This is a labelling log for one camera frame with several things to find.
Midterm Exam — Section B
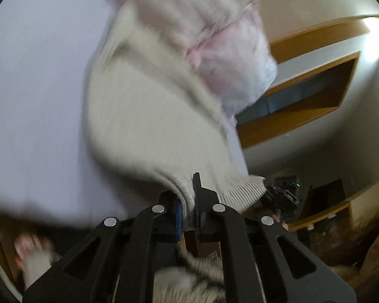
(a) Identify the wooden framed wall niche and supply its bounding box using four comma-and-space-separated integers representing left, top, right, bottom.
237, 16, 379, 148

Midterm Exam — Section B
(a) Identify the person's bare foot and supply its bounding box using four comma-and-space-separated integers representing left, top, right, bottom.
14, 233, 61, 289

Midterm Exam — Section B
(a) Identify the wooden shelf unit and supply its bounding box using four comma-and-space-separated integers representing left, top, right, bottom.
288, 181, 379, 231

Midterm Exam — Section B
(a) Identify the pink floral quilt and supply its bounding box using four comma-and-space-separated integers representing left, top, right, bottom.
119, 0, 277, 118

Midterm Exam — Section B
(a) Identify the striped fuzzy trouser leg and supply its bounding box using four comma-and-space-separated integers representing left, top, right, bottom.
153, 250, 226, 303

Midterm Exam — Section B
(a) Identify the beige knit sweater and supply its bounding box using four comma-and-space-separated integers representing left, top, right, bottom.
84, 4, 266, 226

